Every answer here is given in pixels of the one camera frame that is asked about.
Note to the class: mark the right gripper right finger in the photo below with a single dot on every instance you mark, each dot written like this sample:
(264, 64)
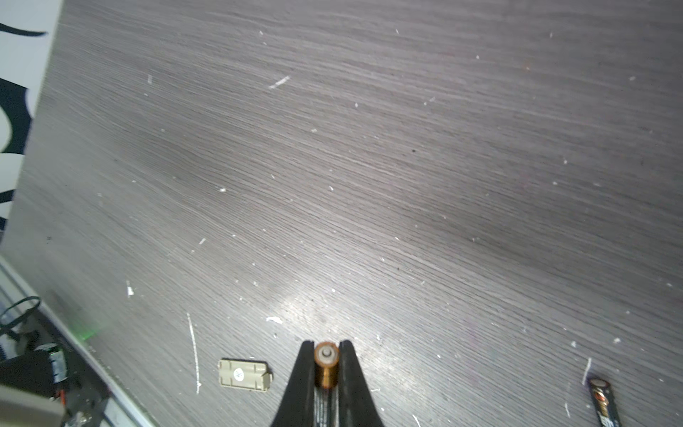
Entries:
(356, 406)

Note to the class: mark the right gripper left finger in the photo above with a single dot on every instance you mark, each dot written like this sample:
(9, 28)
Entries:
(297, 407)

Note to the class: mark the remote battery cover beige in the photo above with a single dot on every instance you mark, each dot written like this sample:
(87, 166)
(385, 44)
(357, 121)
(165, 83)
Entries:
(247, 375)

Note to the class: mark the AAA battery black copper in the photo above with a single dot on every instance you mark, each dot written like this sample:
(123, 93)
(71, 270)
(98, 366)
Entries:
(603, 400)
(326, 357)

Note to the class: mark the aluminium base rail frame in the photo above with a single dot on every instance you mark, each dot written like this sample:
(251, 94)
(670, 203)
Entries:
(41, 356)

